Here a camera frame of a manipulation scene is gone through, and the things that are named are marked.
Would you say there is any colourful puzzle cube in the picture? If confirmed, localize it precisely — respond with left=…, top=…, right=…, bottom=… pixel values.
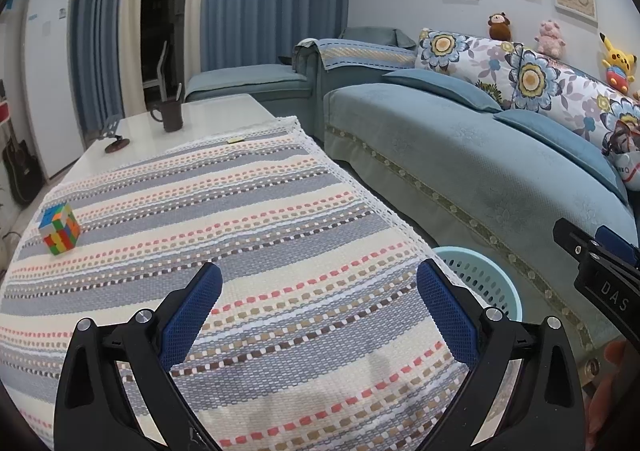
left=38, top=202, right=82, bottom=257

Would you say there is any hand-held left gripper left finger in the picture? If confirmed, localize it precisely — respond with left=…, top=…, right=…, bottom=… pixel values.
left=52, top=261, right=224, bottom=451

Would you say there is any teal cushion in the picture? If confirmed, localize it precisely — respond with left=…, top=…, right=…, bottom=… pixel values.
left=340, top=26, right=417, bottom=50

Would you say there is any pink pig plush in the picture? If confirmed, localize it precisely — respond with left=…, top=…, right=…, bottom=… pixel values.
left=535, top=20, right=567, bottom=57

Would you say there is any striped woven tablecloth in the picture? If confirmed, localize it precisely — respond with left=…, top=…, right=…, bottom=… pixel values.
left=0, top=116, right=482, bottom=451

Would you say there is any white chair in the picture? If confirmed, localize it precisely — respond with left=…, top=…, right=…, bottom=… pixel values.
left=142, top=40, right=171, bottom=103

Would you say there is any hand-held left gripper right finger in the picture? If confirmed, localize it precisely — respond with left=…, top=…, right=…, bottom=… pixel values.
left=416, top=258, right=587, bottom=451

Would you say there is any floral cushion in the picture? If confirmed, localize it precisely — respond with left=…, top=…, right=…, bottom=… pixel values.
left=501, top=44, right=640, bottom=167
left=415, top=28, right=523, bottom=102

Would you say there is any black guitar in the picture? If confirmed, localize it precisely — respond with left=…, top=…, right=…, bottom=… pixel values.
left=1, top=136, right=45, bottom=206

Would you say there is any teal sofa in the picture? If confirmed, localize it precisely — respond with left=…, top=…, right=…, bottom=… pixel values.
left=185, top=26, right=640, bottom=353

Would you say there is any person's right hand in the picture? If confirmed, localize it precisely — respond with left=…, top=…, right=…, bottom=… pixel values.
left=586, top=338, right=640, bottom=451

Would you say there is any yellow mouse plush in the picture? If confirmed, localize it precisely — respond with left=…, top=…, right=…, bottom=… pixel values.
left=600, top=32, right=640, bottom=93

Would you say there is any beige curtain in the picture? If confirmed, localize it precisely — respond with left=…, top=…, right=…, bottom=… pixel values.
left=120, top=0, right=151, bottom=118

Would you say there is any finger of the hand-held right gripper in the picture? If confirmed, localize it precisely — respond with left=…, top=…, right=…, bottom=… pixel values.
left=552, top=218, right=603, bottom=259
left=596, top=225, right=640, bottom=269

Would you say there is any blue cushion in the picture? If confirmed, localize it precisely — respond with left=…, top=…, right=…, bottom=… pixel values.
left=492, top=108, right=630, bottom=205
left=382, top=68, right=504, bottom=113

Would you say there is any dark phone stand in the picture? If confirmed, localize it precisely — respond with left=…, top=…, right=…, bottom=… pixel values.
left=97, top=115, right=132, bottom=154

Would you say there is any brown mug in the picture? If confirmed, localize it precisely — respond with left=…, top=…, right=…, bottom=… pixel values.
left=150, top=98, right=185, bottom=133

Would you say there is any white and red plush toy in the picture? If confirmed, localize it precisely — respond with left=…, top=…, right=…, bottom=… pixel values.
left=602, top=120, right=640, bottom=192

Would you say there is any white fridge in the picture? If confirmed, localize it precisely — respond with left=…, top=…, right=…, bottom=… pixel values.
left=22, top=0, right=85, bottom=181

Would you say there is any brown monkey plush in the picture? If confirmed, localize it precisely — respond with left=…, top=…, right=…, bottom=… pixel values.
left=487, top=12, right=514, bottom=42

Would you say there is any light blue perforated basket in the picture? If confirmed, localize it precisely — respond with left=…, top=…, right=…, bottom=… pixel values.
left=431, top=245, right=524, bottom=328

